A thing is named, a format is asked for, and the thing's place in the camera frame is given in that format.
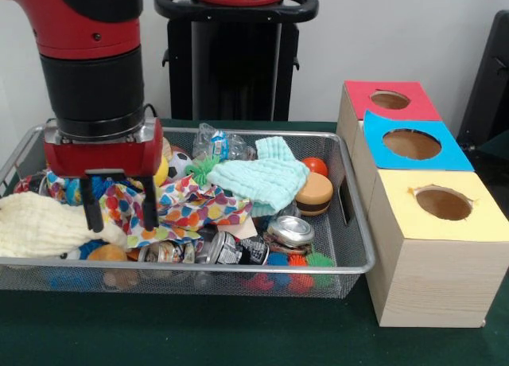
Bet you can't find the blue spiky ball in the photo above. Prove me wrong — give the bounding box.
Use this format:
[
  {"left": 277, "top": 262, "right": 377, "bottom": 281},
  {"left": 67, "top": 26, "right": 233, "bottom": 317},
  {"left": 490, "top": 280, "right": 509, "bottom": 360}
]
[{"left": 65, "top": 177, "right": 112, "bottom": 208}]

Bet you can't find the crushed clear plastic bottle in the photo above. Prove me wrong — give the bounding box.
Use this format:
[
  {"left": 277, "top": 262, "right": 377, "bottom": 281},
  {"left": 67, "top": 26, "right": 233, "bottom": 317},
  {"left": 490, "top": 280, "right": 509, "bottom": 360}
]
[{"left": 192, "top": 123, "right": 258, "bottom": 162}]

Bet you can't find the dark green table cloth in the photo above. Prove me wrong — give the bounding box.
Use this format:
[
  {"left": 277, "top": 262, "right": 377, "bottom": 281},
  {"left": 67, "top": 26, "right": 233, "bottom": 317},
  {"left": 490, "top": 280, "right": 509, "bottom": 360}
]
[{"left": 0, "top": 118, "right": 509, "bottom": 366}]

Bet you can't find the mint green cloth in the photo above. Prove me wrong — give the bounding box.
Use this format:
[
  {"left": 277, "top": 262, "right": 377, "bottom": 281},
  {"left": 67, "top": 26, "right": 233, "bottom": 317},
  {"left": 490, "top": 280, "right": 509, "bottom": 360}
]
[{"left": 208, "top": 137, "right": 311, "bottom": 217}]

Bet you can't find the large yellow ball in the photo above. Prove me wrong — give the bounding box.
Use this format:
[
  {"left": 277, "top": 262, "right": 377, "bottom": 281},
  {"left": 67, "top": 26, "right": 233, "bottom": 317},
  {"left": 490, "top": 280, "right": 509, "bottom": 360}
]
[{"left": 156, "top": 154, "right": 170, "bottom": 188}]

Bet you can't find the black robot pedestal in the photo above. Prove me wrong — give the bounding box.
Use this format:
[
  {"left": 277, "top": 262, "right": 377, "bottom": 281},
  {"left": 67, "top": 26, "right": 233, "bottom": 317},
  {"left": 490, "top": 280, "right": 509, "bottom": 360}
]
[{"left": 154, "top": 0, "right": 320, "bottom": 122}]

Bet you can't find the cream yellow cloth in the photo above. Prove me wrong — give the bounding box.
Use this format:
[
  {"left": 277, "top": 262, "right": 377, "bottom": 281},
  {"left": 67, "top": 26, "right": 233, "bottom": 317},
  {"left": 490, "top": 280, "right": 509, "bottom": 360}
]
[{"left": 0, "top": 193, "right": 128, "bottom": 259}]

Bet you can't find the toy hamburger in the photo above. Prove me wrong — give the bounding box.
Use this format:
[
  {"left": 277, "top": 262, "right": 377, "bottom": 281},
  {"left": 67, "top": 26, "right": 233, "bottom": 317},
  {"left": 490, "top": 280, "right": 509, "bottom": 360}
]
[{"left": 295, "top": 172, "right": 334, "bottom": 216}]

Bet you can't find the crushed silver can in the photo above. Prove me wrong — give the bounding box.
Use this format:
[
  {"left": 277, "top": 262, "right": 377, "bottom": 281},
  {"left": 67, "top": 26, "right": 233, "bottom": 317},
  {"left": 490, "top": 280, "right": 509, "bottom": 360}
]
[{"left": 267, "top": 216, "right": 315, "bottom": 248}]

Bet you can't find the wooden box with three holes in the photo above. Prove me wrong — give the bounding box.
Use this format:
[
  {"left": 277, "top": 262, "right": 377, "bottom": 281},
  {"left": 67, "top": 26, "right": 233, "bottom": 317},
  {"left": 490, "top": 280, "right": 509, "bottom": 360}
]
[{"left": 337, "top": 80, "right": 509, "bottom": 329}]

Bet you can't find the shallow clear mesh bin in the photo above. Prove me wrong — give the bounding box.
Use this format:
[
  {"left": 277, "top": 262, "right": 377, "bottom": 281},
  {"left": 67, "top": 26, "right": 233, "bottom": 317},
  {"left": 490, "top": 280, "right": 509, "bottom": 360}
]
[{"left": 0, "top": 124, "right": 377, "bottom": 299}]

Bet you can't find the colourful polka dot cloth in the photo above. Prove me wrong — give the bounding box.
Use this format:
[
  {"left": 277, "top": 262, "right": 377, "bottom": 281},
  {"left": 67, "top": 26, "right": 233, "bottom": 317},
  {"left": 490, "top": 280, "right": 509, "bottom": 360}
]
[{"left": 99, "top": 175, "right": 254, "bottom": 249}]

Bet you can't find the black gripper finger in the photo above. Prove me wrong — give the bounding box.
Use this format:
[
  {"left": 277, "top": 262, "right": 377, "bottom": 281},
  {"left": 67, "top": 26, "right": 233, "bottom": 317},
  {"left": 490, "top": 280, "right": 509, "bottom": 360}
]
[
  {"left": 141, "top": 175, "right": 159, "bottom": 231},
  {"left": 82, "top": 177, "right": 105, "bottom": 233}
]

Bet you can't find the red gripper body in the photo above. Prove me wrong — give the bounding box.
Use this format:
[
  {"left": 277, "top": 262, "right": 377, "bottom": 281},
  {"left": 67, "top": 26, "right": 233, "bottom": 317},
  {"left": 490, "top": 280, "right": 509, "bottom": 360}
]
[{"left": 43, "top": 118, "right": 165, "bottom": 180}]

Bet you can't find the black stand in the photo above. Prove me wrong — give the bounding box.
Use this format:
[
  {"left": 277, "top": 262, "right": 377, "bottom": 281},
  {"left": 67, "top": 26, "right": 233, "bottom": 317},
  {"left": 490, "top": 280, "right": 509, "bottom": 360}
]
[{"left": 461, "top": 10, "right": 509, "bottom": 156}]

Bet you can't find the red ball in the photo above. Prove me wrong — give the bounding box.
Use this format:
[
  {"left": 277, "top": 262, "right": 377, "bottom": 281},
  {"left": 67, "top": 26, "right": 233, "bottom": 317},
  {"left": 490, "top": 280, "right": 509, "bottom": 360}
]
[{"left": 302, "top": 157, "right": 328, "bottom": 177}]

